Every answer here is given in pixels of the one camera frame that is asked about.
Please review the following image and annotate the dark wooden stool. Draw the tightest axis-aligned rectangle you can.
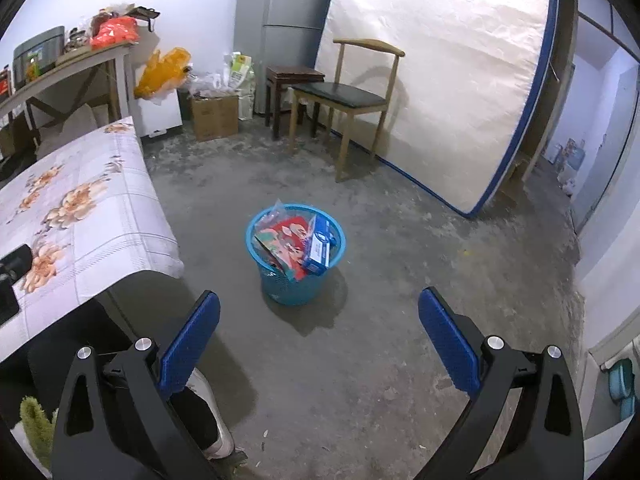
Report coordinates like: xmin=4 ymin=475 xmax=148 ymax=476
xmin=265 ymin=65 xmax=326 ymax=142

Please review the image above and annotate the green fuzzy garment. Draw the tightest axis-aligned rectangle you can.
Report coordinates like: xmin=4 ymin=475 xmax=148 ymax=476
xmin=20 ymin=395 xmax=58 ymax=467

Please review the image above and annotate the grey shoe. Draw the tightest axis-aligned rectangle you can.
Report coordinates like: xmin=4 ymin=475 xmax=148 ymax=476
xmin=192 ymin=367 xmax=248 ymax=462

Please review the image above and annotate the blue plastic basket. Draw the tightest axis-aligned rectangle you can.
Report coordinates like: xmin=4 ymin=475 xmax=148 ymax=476
xmin=245 ymin=202 xmax=347 ymax=307

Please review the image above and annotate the white cushion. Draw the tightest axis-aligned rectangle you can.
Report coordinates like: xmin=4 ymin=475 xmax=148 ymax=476
xmin=37 ymin=105 xmax=98 ymax=158

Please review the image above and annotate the grey refrigerator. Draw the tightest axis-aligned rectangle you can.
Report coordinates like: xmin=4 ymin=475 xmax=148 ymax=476
xmin=234 ymin=0 xmax=346 ymax=117

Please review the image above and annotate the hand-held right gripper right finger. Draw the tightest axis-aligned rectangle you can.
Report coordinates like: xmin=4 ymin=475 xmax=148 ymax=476
xmin=415 ymin=287 xmax=585 ymax=480

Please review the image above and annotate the wooden chair black seat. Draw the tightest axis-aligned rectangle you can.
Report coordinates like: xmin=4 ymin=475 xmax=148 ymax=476
xmin=289 ymin=37 xmax=406 ymax=183

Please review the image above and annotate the red printed plastic packet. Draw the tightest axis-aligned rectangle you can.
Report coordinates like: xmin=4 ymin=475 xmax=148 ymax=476
xmin=254 ymin=217 xmax=313 ymax=283

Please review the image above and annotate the white packets pile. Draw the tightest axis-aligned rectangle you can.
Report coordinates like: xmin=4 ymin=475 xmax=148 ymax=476
xmin=192 ymin=52 xmax=257 ymax=121

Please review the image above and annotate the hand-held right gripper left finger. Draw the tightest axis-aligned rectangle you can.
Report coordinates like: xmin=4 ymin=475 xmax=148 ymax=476
xmin=50 ymin=290 xmax=221 ymax=480

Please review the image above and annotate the grey rice cooker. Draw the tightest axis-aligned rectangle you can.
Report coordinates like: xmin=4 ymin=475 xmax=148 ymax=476
xmin=12 ymin=26 xmax=66 ymax=79

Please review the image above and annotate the white mattress blue edge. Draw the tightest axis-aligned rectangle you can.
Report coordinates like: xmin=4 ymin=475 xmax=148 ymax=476
xmin=315 ymin=0 xmax=560 ymax=219

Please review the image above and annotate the blue plastic basin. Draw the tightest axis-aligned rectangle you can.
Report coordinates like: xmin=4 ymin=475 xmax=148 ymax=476
xmin=607 ymin=360 xmax=639 ymax=419

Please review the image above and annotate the blue white toothpaste box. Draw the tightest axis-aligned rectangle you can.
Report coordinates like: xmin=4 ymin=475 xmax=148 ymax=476
xmin=301 ymin=212 xmax=337 ymax=276

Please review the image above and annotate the red orange plastic bag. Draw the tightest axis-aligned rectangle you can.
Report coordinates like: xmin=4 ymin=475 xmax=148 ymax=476
xmin=90 ymin=16 xmax=141 ymax=51

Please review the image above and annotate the wooden desk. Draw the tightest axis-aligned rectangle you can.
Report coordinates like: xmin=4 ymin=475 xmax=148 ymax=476
xmin=0 ymin=40 xmax=138 ymax=161

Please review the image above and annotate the cardboard box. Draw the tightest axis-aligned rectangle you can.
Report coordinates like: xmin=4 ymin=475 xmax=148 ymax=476
xmin=190 ymin=92 xmax=240 ymax=142

